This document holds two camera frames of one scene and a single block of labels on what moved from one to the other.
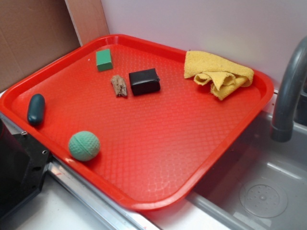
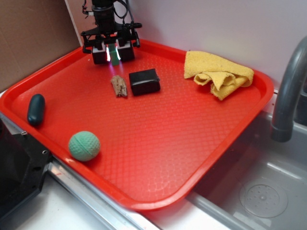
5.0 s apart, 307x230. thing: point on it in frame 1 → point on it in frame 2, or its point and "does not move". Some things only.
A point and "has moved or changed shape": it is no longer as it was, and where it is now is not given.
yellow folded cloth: (225, 76) does not move
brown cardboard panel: (33, 33) does not move
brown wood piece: (119, 85) does not move
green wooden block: (103, 60) has moved or changed shape
